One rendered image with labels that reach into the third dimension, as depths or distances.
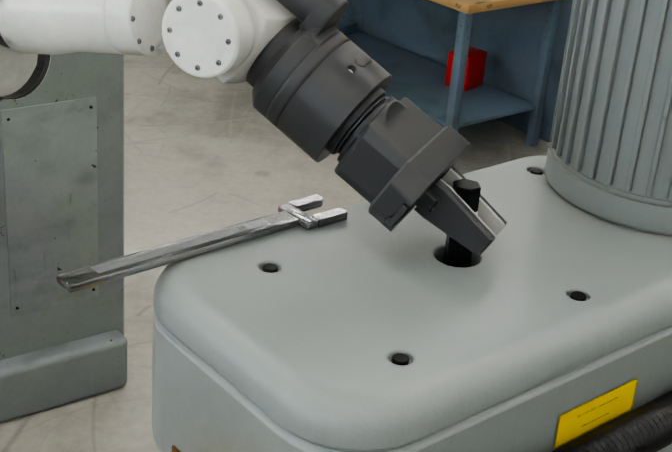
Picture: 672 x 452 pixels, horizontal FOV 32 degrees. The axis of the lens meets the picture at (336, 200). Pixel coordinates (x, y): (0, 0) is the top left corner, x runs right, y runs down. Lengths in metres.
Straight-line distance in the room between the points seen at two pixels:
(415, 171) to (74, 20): 0.31
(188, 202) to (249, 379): 4.64
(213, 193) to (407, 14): 2.21
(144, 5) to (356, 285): 0.28
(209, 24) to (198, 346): 0.23
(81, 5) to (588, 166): 0.44
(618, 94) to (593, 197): 0.09
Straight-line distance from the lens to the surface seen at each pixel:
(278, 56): 0.86
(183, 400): 0.84
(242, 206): 5.36
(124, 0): 0.93
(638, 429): 0.89
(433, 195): 0.86
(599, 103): 0.98
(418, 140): 0.87
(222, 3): 0.84
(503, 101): 6.35
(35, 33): 0.98
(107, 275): 0.83
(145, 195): 5.45
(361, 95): 0.85
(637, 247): 0.96
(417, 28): 7.12
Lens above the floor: 2.29
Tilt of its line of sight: 25 degrees down
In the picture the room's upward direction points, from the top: 5 degrees clockwise
